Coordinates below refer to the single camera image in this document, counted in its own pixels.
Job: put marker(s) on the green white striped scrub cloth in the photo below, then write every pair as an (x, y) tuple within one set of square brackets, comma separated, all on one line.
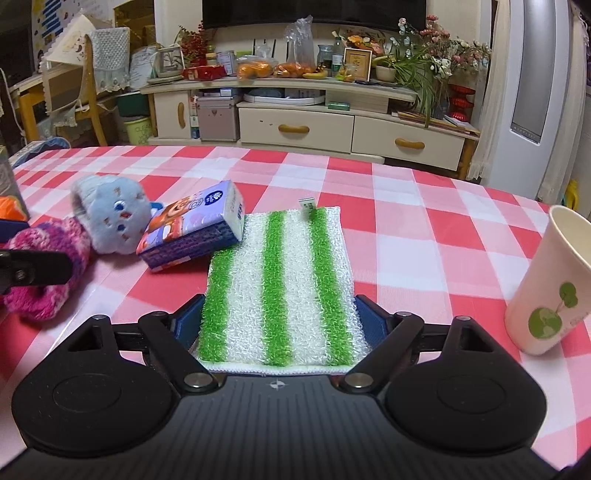
[(277, 286)]

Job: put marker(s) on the red lantern ornament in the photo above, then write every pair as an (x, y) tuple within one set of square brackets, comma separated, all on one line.
[(461, 104)]

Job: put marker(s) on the pink white artificial flowers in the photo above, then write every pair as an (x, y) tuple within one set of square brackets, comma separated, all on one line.
[(455, 46)]

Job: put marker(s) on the red flat box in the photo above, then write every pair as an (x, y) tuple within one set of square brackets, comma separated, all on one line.
[(205, 72)]

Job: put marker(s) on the red berry branches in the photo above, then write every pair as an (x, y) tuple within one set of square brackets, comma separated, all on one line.
[(194, 46)]

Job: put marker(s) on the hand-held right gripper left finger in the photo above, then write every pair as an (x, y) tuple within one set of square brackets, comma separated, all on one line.
[(191, 323)]

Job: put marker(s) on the blue plush wristband toy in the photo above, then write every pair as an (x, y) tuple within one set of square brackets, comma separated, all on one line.
[(115, 212)]

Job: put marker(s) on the glass jar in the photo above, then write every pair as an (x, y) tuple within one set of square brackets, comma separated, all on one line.
[(325, 57)]

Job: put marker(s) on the potted spider plant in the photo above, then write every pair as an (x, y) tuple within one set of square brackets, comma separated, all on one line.
[(385, 74)]

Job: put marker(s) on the white lace cover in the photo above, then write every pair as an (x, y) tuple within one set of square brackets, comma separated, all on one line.
[(111, 57)]

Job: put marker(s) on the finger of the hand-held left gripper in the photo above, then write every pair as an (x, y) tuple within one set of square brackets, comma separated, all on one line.
[(14, 226), (41, 267)]

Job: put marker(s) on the pink purple knitted sock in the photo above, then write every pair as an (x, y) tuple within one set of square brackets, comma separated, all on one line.
[(46, 304)]

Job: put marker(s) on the white paper cup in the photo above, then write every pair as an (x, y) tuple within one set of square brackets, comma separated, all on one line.
[(545, 286)]

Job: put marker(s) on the small green box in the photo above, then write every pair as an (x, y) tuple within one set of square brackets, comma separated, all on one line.
[(338, 106)]

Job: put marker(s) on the clear plastic bottle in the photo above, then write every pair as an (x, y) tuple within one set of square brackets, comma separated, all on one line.
[(338, 55)]

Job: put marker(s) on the cream television cabinet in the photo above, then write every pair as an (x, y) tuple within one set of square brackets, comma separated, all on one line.
[(217, 87)]

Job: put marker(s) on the pale green waste bin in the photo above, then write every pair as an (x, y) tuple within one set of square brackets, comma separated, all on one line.
[(138, 131)]

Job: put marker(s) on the yellow banana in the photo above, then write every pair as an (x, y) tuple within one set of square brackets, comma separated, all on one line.
[(316, 74)]

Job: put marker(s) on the black television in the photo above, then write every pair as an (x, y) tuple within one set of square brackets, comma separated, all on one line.
[(314, 14)]

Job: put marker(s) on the purple cartoon tissue pack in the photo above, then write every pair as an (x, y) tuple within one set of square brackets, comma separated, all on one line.
[(184, 230)]

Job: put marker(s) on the orange white bread bag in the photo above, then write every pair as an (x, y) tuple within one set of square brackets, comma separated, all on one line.
[(11, 207)]

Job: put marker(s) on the wooden photo frame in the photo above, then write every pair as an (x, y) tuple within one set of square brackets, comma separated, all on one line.
[(358, 64)]

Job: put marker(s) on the cream scalloped cloth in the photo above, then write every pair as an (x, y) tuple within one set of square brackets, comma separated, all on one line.
[(69, 44)]

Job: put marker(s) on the bag of oranges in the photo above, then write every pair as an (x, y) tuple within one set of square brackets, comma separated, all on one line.
[(293, 70), (256, 70)]

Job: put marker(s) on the white round tray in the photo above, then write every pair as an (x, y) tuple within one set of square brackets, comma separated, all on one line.
[(281, 98)]

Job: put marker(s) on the white standing air conditioner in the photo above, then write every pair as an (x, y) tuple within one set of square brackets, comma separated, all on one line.
[(531, 69)]

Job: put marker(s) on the green plastic bucket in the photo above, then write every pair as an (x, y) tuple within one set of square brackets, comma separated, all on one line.
[(133, 105)]

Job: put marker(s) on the clear tall plastic bag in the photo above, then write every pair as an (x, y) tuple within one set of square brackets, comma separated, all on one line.
[(301, 44)]

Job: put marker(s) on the cream cabinet drawer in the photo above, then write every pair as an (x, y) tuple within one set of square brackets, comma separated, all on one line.
[(438, 143), (263, 131)]

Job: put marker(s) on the wooden chair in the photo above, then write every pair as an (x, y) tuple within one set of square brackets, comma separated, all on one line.
[(92, 115)]

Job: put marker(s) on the wall poster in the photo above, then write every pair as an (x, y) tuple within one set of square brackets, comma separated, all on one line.
[(51, 18)]

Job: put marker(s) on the yellow green toy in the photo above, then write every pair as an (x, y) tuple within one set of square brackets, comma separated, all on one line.
[(570, 194)]

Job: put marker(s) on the paper sheets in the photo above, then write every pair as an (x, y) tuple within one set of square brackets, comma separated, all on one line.
[(143, 69)]

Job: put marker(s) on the silver aluminium case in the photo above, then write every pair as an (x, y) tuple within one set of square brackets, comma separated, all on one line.
[(218, 120)]

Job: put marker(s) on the red white checkered tablecloth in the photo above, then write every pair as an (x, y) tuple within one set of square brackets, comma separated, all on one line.
[(415, 230)]

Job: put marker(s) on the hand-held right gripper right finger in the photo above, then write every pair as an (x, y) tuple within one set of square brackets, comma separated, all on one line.
[(374, 323)]

